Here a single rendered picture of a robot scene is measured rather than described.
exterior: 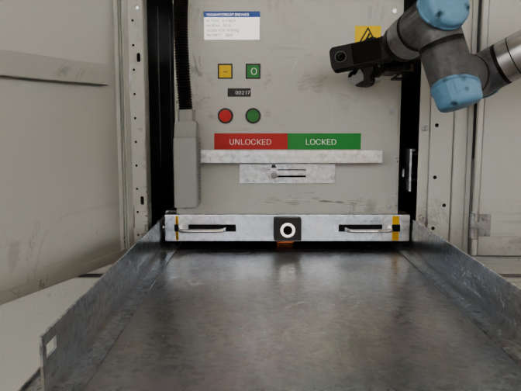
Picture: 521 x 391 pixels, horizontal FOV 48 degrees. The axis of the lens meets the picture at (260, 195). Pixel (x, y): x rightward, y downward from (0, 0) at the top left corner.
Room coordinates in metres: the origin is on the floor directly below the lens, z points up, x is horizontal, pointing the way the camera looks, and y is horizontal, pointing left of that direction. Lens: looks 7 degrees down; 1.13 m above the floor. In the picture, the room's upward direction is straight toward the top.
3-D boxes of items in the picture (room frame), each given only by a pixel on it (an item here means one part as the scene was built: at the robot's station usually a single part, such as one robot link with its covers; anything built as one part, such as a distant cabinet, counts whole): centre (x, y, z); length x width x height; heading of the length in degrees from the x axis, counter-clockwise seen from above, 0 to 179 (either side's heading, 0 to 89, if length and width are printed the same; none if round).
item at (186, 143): (1.21, 0.15, 1.04); 0.08 x 0.05 x 0.17; 0
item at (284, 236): (1.26, -0.06, 0.90); 0.06 x 0.03 x 0.05; 90
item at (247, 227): (1.30, -0.06, 0.89); 0.54 x 0.05 x 0.06; 90
